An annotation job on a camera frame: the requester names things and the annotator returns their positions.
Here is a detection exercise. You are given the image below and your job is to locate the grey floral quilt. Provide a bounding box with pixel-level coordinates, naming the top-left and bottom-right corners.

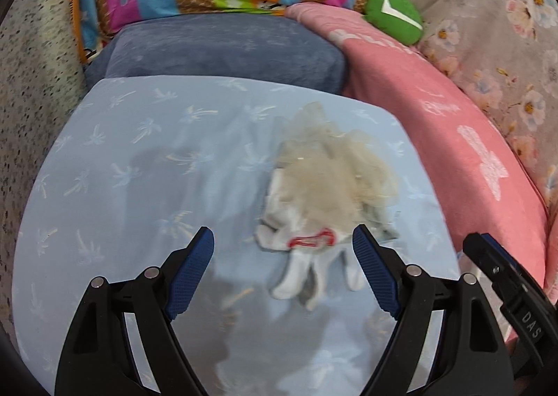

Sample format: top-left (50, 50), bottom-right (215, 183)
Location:
top-left (410, 0), bottom-right (557, 213)

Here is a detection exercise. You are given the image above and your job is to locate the pink blanket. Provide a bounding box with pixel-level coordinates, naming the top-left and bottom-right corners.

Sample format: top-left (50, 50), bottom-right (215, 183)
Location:
top-left (286, 3), bottom-right (548, 284)

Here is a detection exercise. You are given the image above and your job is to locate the white sock with red trim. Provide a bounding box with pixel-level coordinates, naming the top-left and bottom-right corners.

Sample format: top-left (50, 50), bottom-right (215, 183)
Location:
top-left (255, 168), bottom-right (364, 311)

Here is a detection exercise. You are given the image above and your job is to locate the white grey sock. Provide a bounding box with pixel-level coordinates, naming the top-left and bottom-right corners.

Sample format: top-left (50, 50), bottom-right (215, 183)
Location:
top-left (363, 204), bottom-right (399, 244)

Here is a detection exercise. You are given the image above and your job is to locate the blue-grey velvet pillow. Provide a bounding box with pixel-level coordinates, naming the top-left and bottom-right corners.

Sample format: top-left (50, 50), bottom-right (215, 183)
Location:
top-left (85, 13), bottom-right (348, 95)

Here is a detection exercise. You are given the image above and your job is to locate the green checkmark plush cushion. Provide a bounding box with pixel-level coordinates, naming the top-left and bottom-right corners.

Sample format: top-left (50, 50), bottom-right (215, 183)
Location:
top-left (363, 0), bottom-right (424, 46)

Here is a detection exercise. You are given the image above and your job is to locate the beige tulle mesh scrap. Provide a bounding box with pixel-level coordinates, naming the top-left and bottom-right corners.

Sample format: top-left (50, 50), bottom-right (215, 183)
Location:
top-left (276, 102), bottom-right (398, 235)

